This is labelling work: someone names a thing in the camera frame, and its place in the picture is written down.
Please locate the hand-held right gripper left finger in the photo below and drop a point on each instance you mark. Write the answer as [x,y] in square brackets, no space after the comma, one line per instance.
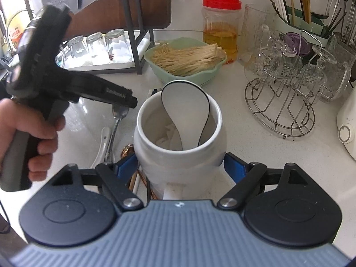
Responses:
[126,163]

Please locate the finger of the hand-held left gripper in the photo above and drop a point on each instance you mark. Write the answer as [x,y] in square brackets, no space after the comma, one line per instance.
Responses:
[111,94]

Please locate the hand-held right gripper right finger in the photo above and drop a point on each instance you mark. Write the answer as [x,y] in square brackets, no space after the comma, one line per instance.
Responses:
[233,168]

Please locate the copper spoon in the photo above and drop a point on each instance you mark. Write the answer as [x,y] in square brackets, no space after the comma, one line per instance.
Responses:
[129,150]

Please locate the steel spoon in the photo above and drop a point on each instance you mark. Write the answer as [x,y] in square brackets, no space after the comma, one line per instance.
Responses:
[120,112]

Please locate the plain white ceramic spoon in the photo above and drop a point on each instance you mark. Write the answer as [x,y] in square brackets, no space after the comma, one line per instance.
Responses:
[104,139]

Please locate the white ceramic mug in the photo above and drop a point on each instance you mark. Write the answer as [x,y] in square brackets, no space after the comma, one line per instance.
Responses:
[178,169]

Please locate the bunch of hanging steel utensils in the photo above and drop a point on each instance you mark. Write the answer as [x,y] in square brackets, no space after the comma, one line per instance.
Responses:
[340,5]

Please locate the person's left hand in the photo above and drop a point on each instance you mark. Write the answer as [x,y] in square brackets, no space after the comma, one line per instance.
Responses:
[11,122]

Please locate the yellow bottle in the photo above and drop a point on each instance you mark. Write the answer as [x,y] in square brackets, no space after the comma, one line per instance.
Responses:
[18,34]

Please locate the clear drinking glass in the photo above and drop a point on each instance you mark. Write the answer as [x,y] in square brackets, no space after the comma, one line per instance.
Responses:
[76,48]
[96,46]

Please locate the white sponge block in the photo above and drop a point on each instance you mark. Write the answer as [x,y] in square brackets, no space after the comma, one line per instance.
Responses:
[39,0]

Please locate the clear glass with red mark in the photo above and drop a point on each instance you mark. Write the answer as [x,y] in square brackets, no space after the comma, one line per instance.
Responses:
[118,46]

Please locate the white drying tray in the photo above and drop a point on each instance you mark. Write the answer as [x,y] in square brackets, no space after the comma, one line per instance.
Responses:
[139,50]

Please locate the black-rimmed white ceramic spoon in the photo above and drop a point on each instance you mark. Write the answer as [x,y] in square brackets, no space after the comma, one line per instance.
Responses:
[185,108]

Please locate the black metal rack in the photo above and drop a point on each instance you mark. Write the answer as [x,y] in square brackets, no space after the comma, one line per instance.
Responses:
[133,19]

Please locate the green plastic basket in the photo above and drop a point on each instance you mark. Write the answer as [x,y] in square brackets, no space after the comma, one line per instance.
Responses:
[194,79]

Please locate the brown wooden cutting board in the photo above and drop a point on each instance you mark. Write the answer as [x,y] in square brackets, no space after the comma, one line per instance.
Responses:
[147,5]

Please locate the patterned stem glass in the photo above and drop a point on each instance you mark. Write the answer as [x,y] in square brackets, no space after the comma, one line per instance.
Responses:
[314,80]

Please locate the white kitchen appliance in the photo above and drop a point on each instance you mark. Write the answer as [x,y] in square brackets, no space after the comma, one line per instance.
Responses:
[347,128]

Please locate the red-lidded plastic oil jar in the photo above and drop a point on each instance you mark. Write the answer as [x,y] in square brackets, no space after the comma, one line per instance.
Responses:
[221,27]

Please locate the purple lid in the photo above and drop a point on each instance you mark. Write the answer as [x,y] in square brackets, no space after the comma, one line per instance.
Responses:
[296,43]

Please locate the textured glass pitcher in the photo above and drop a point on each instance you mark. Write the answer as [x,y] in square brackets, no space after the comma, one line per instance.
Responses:
[256,27]

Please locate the green utensil caddy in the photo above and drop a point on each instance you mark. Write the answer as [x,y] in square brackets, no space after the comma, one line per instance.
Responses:
[306,25]

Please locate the bunch of assorted chopsticks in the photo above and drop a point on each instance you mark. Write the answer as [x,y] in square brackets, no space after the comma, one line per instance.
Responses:
[304,2]

